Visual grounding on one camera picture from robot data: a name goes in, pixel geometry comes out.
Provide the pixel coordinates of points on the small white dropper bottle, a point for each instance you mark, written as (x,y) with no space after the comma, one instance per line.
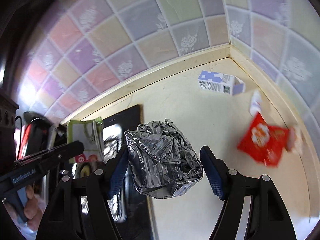
(255,105)

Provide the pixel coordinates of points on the red black kettle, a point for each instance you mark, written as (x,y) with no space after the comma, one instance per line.
(39,134)

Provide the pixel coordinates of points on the left hand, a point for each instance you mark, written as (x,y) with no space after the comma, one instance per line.
(31,210)

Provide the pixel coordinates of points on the silver foil bag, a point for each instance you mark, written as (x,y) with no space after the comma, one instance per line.
(163,162)

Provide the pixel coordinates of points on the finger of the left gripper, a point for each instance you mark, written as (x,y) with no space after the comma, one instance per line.
(47,159)

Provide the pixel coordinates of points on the red snack wrapper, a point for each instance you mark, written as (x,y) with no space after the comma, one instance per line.
(266,143)

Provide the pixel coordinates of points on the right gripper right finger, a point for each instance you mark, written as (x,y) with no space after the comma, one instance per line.
(268,216)

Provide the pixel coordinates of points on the green white paper bag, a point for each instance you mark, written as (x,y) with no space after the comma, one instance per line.
(90,134)

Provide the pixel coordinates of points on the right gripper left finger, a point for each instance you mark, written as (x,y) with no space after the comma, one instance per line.
(63,218)

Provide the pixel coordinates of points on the black gas stove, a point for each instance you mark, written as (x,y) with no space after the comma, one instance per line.
(130,210)

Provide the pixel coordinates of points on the blue white milk carton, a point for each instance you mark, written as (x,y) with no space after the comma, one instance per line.
(221,83)

